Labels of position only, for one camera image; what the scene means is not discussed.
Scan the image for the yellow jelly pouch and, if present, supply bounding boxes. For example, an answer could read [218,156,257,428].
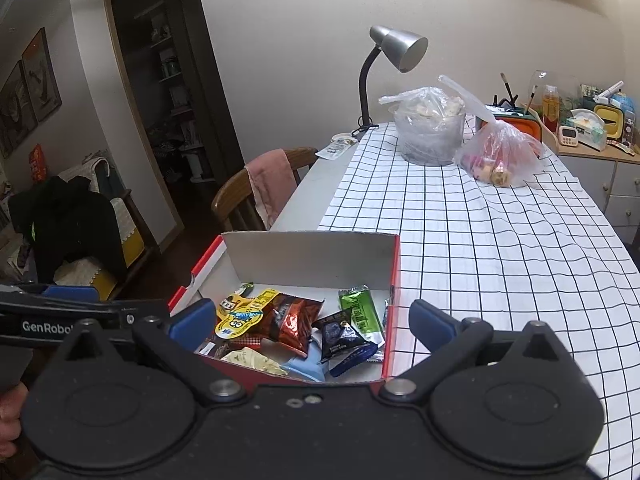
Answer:
[215,288,279,339]

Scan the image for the yellow pickle packet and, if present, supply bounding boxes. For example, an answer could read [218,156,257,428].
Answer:
[216,292,253,321]

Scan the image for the pale yellow snack packet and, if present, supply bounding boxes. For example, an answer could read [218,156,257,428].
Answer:
[222,347,288,377]

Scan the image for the green white sauce pouch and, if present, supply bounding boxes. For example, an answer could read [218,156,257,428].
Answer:
[234,282,254,297]

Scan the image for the green snack packet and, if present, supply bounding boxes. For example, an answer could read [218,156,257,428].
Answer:
[338,285,385,348]

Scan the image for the brown red snack bag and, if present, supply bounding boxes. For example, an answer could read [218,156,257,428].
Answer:
[256,292,323,358]

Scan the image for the black dark snack packet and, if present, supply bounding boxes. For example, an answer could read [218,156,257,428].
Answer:
[312,309,367,362]

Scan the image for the white blue snack packet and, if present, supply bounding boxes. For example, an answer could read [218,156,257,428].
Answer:
[329,342,378,378]

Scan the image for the light blue snack packet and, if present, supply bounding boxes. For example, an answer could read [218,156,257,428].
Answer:
[281,340,326,382]

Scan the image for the red snack packet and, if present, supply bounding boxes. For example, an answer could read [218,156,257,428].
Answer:
[195,335,262,359]

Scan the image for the person's left hand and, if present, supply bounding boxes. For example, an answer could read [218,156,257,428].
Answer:
[0,382,28,460]

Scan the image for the yellow white armchair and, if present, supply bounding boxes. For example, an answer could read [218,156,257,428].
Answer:
[54,156,156,300]

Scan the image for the black jacket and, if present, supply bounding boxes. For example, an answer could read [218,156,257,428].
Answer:
[9,176,127,284]

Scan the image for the white red cardboard box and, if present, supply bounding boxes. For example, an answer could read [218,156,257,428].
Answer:
[168,231,400,382]

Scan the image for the white checked tablecloth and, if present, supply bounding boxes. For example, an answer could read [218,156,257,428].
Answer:
[319,124,639,479]

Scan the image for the wooden chair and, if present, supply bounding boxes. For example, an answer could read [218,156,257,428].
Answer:
[212,148,317,232]

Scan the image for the pink towel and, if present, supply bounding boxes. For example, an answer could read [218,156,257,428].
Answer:
[245,148,297,230]

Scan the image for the pink plastic bag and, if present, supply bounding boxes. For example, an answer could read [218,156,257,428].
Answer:
[438,75,544,188]

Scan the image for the clear plastic bag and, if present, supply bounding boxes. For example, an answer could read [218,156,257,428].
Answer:
[378,87,465,166]

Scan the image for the small white packet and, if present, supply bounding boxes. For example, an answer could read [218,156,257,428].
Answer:
[316,133,358,160]

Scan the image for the wooden sideboard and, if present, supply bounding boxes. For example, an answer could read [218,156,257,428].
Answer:
[541,124,640,245]

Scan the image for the dark bookshelf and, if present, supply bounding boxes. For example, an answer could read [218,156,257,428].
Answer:
[105,0,244,230]

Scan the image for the clutter on sideboard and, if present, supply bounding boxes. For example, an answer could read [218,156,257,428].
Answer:
[488,70,639,160]

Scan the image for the grey desk lamp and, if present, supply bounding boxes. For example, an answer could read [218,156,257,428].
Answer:
[352,25,430,141]

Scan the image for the framed wall picture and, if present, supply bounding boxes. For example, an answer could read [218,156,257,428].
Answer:
[1,27,62,158]

